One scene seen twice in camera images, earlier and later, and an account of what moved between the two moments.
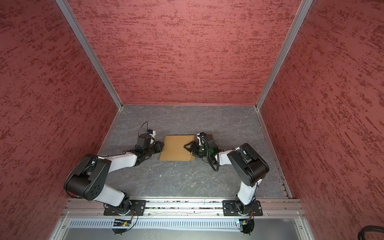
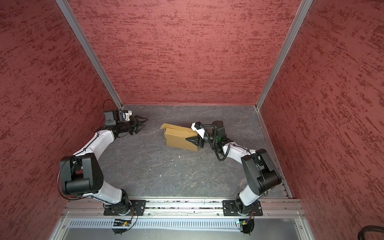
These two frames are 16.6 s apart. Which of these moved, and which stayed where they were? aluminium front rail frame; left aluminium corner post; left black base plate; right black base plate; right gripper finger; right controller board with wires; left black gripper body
Moved: left black gripper body; right gripper finger
Stayed: right black base plate; aluminium front rail frame; right controller board with wires; left black base plate; left aluminium corner post
